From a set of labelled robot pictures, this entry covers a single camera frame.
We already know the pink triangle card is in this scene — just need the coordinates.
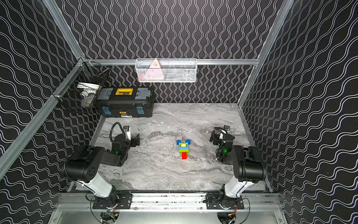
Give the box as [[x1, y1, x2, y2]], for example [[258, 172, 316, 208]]
[[144, 59, 165, 81]]

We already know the black deli toolbox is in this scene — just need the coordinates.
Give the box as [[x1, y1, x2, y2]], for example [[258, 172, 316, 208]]
[[95, 87, 155, 118]]

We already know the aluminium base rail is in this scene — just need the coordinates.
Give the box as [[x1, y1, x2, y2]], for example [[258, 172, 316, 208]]
[[56, 192, 281, 212]]

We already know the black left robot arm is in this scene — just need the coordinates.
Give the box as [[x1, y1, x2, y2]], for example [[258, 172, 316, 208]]
[[62, 134, 140, 198]]

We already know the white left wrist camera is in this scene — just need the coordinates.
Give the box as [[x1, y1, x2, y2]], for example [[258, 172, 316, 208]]
[[123, 126, 131, 140]]

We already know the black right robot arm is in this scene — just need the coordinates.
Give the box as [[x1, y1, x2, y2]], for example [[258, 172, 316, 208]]
[[209, 126, 267, 198]]

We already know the white roll in basket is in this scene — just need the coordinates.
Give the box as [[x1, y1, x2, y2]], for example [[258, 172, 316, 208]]
[[77, 82, 100, 97]]

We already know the clear plastic wall basket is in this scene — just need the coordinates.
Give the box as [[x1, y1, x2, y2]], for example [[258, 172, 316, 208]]
[[135, 58, 198, 83]]

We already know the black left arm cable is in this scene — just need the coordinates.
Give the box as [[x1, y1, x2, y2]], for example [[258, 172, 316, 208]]
[[109, 121, 125, 143]]

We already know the black wire wall basket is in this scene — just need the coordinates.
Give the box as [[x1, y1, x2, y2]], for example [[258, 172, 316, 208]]
[[55, 59, 110, 113]]

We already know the lime green square lego brick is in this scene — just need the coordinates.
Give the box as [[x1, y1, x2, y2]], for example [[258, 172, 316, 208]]
[[180, 149, 189, 154]]

